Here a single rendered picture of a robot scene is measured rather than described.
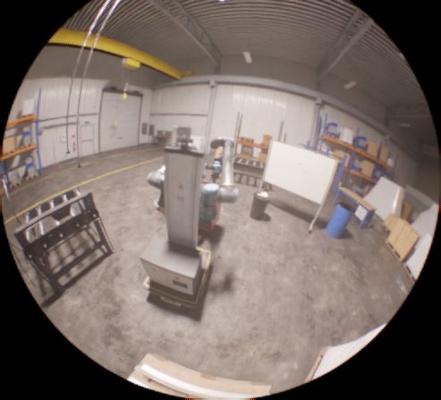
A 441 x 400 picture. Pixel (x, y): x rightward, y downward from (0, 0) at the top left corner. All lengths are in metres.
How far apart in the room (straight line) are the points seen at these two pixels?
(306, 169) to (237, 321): 3.42
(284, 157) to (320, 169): 1.04
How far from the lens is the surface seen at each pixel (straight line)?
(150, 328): 2.04
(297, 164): 3.72
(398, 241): 6.62
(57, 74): 11.48
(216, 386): 1.77
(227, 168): 1.39
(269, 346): 2.15
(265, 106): 10.11
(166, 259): 1.38
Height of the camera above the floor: 1.97
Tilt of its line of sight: 21 degrees down
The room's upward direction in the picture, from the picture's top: 9 degrees clockwise
